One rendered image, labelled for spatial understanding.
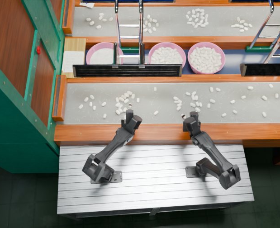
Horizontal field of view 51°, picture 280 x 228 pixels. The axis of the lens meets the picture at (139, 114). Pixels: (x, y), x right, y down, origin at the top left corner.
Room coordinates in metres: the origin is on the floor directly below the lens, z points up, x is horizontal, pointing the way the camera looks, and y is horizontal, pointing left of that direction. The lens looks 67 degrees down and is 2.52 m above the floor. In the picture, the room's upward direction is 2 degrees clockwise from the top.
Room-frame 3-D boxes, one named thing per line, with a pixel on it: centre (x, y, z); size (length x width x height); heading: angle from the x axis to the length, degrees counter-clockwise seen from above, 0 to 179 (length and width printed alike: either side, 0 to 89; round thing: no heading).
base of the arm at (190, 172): (0.41, -0.40, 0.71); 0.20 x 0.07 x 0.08; 95
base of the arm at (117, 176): (0.35, 0.20, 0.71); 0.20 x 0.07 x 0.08; 95
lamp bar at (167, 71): (0.90, 0.08, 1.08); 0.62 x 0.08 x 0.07; 92
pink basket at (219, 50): (1.20, -0.46, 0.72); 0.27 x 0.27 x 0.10
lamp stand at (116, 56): (0.98, 0.07, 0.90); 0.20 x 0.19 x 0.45; 92
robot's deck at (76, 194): (0.63, -0.08, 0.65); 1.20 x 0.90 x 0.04; 95
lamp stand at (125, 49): (1.38, 0.09, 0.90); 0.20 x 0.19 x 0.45; 92
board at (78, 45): (1.16, 0.47, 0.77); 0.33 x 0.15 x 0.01; 2
